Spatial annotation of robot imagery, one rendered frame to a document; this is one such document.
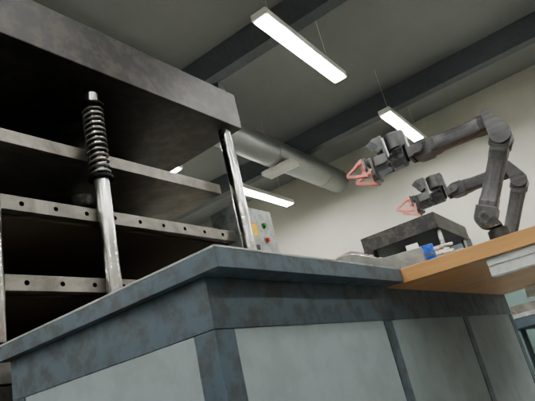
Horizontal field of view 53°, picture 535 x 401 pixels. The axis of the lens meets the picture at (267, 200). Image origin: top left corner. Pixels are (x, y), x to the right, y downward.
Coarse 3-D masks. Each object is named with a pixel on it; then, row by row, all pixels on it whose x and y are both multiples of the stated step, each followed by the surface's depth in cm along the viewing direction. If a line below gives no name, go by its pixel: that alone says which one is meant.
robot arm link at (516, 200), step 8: (528, 184) 219; (512, 192) 217; (520, 192) 216; (512, 200) 217; (520, 200) 216; (512, 208) 217; (520, 208) 215; (512, 216) 216; (520, 216) 216; (504, 224) 217; (512, 224) 215; (512, 232) 214
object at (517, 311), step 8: (520, 304) 525; (528, 304) 521; (512, 312) 528; (520, 312) 524; (528, 312) 497; (520, 320) 501; (528, 320) 497; (520, 328) 500; (528, 328) 572; (528, 344) 575
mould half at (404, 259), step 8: (416, 248) 153; (344, 256) 160; (352, 256) 159; (360, 256) 158; (368, 256) 158; (392, 256) 155; (400, 256) 154; (408, 256) 153; (416, 256) 153; (424, 256) 156; (376, 264) 156; (384, 264) 155; (392, 264) 154; (400, 264) 154; (408, 264) 153
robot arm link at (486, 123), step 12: (480, 120) 170; (492, 120) 167; (444, 132) 176; (456, 132) 174; (468, 132) 172; (480, 132) 170; (492, 132) 166; (504, 132) 164; (432, 144) 176; (444, 144) 175; (456, 144) 175; (420, 156) 177; (432, 156) 179
